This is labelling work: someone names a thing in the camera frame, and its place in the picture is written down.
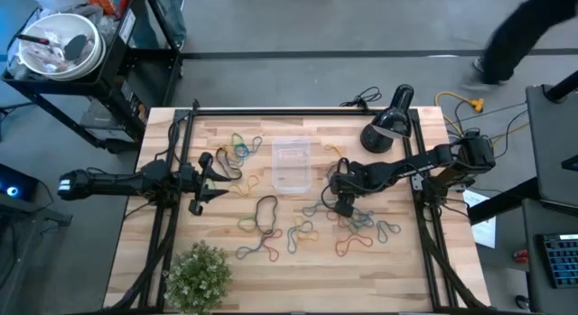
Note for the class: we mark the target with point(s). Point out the black utility cart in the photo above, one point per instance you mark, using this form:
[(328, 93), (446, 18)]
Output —
[(135, 76)]

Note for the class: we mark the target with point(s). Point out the black pole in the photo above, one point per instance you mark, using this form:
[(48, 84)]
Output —
[(562, 89)]

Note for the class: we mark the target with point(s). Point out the person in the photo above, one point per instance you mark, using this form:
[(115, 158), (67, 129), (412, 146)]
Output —
[(169, 12), (519, 30)]

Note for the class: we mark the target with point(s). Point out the black keypad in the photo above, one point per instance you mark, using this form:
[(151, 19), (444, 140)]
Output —
[(562, 261)]

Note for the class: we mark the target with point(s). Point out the small red object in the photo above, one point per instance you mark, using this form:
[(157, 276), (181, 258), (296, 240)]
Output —
[(520, 256)]

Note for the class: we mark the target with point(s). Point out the grey side table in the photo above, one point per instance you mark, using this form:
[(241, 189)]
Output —
[(551, 143)]

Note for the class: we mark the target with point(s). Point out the black floor stand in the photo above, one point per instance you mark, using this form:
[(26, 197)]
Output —
[(27, 215)]

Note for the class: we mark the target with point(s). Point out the white bowl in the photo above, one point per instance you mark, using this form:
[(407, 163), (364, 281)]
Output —
[(68, 19)]

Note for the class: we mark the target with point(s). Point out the white paper sheet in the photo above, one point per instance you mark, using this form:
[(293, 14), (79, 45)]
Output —
[(485, 231)]

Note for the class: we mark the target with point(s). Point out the black computer blue light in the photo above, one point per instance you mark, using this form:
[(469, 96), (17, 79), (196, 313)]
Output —
[(18, 184)]

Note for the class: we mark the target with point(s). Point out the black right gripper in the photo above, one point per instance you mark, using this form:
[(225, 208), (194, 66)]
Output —
[(347, 179)]

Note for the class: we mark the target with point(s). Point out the dark side desk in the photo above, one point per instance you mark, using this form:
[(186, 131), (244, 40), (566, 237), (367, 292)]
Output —
[(542, 215)]

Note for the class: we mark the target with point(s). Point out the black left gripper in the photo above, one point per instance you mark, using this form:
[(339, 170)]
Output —
[(194, 184)]

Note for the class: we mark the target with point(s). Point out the green artificial plant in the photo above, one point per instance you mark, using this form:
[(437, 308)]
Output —
[(198, 279)]

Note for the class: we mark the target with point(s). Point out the black desk lamp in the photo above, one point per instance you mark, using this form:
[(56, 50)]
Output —
[(388, 121)]

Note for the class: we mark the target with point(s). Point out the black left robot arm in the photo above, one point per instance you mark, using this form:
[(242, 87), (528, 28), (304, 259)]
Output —
[(113, 184)]

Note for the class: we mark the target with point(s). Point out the orange cardboard boxes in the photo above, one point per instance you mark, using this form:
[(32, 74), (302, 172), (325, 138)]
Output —
[(106, 1)]

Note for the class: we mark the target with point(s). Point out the green rubber band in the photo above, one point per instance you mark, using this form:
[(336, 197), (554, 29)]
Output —
[(235, 136), (239, 222), (361, 215)]

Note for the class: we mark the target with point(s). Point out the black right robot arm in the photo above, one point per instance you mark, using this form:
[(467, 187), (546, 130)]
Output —
[(406, 163)]

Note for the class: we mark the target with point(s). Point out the black rubber band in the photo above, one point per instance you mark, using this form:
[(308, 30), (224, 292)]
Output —
[(217, 160), (235, 175), (266, 197)]

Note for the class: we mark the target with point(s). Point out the yellow rubber band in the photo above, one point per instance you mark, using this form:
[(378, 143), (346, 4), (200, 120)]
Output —
[(246, 193), (334, 145), (226, 148), (314, 236)]

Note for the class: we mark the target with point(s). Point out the clear plastic bin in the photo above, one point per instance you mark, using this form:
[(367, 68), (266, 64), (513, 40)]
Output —
[(291, 170)]

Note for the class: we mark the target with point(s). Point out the red rubber band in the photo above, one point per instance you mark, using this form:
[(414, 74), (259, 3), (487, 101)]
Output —
[(338, 249), (332, 215), (279, 234)]

